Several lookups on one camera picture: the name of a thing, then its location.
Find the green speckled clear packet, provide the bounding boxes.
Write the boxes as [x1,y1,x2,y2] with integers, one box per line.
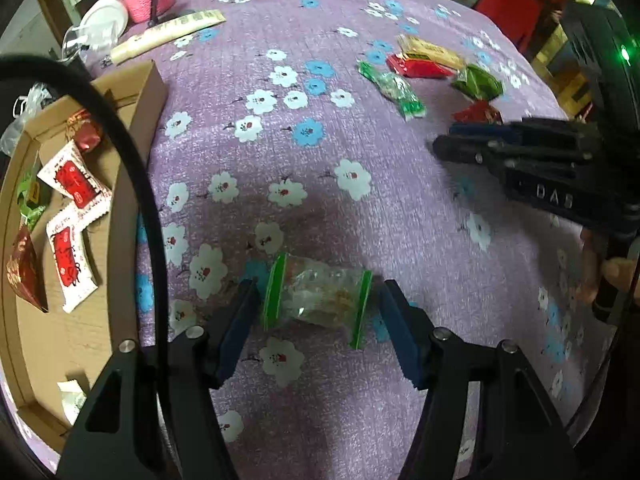
[357,60,427,121]

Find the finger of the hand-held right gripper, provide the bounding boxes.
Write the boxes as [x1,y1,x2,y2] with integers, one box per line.
[447,117,601,150]
[432,135,598,168]

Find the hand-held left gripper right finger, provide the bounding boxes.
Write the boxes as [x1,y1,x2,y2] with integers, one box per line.
[377,280,583,480]

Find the clear plastic bag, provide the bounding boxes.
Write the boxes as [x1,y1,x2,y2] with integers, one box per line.
[0,82,53,156]

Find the white plate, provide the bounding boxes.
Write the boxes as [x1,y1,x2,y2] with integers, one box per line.
[75,0,128,48]

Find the dark red foil candy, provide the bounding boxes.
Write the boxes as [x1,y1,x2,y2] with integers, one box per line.
[65,109,103,153]

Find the shallow cardboard box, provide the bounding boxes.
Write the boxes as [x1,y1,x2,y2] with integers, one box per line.
[0,60,168,453]

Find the clear packet with green ends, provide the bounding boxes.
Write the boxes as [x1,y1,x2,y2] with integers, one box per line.
[261,252,373,350]

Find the person's right hand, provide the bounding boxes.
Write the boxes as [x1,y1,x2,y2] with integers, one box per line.
[575,227,640,306]

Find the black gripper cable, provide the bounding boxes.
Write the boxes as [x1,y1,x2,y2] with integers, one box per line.
[0,55,173,480]

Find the golden brown snack packet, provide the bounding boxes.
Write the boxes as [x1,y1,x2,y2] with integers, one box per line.
[397,34,467,71]

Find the green snack packet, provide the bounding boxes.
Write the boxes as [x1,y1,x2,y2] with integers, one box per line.
[15,160,51,231]
[450,64,505,101]

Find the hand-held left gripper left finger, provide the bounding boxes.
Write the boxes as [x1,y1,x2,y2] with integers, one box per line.
[57,279,263,480]

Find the small red snack packet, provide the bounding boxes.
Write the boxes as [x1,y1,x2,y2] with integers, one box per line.
[452,100,503,125]

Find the cream long tube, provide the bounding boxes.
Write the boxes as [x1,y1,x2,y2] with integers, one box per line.
[110,10,226,66]

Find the pale beige snack packet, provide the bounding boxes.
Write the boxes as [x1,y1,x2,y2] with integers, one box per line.
[56,379,91,426]

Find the white and red snack packet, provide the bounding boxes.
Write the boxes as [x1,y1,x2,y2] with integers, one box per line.
[37,141,112,221]
[46,210,100,313]

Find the red-brown foil snack packet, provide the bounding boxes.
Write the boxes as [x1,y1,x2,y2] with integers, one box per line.
[5,225,51,313]

